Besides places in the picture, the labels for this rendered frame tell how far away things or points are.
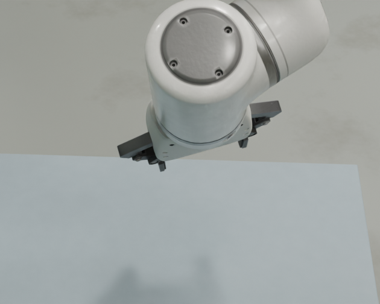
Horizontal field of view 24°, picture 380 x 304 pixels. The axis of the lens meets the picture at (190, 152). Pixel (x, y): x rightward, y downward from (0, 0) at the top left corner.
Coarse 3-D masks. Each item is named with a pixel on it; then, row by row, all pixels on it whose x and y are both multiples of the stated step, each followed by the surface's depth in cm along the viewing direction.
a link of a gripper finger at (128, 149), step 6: (138, 138) 87; (144, 138) 86; (150, 138) 86; (120, 144) 88; (126, 144) 87; (132, 144) 87; (138, 144) 87; (144, 144) 86; (150, 144) 86; (120, 150) 88; (126, 150) 87; (132, 150) 87; (138, 150) 87; (120, 156) 88; (126, 156) 88; (132, 156) 89
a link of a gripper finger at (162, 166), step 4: (148, 148) 91; (152, 148) 91; (144, 152) 90; (148, 152) 90; (152, 152) 91; (136, 156) 89; (140, 156) 89; (144, 156) 90; (148, 156) 90; (136, 160) 90; (140, 160) 90; (160, 164) 92; (164, 164) 93; (160, 168) 94; (164, 168) 94
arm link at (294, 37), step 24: (240, 0) 71; (264, 0) 69; (288, 0) 68; (312, 0) 69; (264, 24) 69; (288, 24) 69; (312, 24) 69; (288, 48) 69; (312, 48) 70; (288, 72) 71
